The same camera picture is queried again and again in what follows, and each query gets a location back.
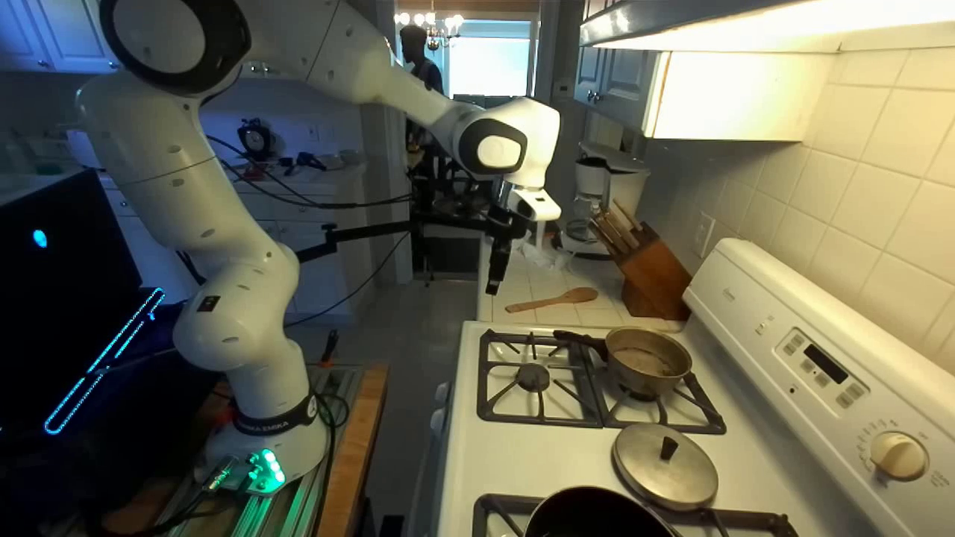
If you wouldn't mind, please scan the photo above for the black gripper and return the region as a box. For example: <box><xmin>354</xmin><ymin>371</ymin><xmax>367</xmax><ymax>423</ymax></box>
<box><xmin>484</xmin><ymin>199</ymin><xmax>534</xmax><ymax>295</ymax></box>

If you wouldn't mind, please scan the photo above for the wooden spoon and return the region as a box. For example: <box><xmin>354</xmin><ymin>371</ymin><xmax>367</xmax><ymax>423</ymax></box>
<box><xmin>503</xmin><ymin>287</ymin><xmax>597</xmax><ymax>313</ymax></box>

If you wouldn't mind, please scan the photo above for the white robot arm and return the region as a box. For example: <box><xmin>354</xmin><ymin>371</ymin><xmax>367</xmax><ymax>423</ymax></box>
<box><xmin>75</xmin><ymin>0</ymin><xmax>560</xmax><ymax>496</ymax></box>

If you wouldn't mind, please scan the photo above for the black pot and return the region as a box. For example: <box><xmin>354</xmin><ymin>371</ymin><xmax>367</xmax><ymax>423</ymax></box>
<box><xmin>526</xmin><ymin>486</ymin><xmax>673</xmax><ymax>537</ymax></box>

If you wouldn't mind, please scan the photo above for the steel pot lid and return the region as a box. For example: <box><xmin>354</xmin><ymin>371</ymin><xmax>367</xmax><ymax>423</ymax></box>
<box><xmin>611</xmin><ymin>423</ymin><xmax>720</xmax><ymax>514</ymax></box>

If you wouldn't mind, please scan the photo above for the white coffee maker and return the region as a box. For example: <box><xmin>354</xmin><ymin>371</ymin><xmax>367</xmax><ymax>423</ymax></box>
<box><xmin>560</xmin><ymin>144</ymin><xmax>646</xmax><ymax>256</ymax></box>

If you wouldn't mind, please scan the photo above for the far burner grate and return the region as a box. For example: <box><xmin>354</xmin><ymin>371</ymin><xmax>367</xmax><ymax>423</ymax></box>
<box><xmin>476</xmin><ymin>328</ymin><xmax>724</xmax><ymax>435</ymax></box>

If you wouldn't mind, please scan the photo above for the burner grate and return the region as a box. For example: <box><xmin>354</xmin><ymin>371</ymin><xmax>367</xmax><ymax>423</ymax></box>
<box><xmin>476</xmin><ymin>328</ymin><xmax>724</xmax><ymax>435</ymax></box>
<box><xmin>472</xmin><ymin>493</ymin><xmax>799</xmax><ymax>537</ymax></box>

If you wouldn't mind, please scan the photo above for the wooden knife block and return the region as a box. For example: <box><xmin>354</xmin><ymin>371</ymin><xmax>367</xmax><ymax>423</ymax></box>
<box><xmin>593</xmin><ymin>207</ymin><xmax>690</xmax><ymax>323</ymax></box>

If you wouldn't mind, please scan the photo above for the small steel saucepan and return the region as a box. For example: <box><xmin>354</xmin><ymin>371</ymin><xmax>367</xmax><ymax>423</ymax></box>
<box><xmin>555</xmin><ymin>328</ymin><xmax>693</xmax><ymax>401</ymax></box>

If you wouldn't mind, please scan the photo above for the near burner grate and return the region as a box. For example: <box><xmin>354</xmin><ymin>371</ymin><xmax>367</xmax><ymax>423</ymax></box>
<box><xmin>472</xmin><ymin>493</ymin><xmax>799</xmax><ymax>537</ymax></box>

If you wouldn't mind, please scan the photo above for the white range hood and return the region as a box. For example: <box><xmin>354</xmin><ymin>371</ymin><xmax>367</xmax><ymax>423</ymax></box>
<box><xmin>579</xmin><ymin>0</ymin><xmax>955</xmax><ymax>141</ymax></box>

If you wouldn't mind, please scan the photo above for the wooden cart platform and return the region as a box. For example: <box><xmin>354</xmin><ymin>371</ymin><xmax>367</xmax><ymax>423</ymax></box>
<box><xmin>97</xmin><ymin>361</ymin><xmax>393</xmax><ymax>537</ymax></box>

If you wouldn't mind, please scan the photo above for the white gas stove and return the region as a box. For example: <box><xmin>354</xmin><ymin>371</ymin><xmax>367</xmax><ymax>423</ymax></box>
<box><xmin>432</xmin><ymin>238</ymin><xmax>955</xmax><ymax>537</ymax></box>

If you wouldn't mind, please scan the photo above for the black computer monitor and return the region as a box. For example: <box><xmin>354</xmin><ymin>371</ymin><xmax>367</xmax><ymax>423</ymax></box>
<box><xmin>0</xmin><ymin>173</ymin><xmax>164</xmax><ymax>441</ymax></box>

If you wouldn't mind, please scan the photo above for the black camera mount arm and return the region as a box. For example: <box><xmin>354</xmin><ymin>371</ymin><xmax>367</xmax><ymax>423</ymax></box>
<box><xmin>293</xmin><ymin>214</ymin><xmax>502</xmax><ymax>265</ymax></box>

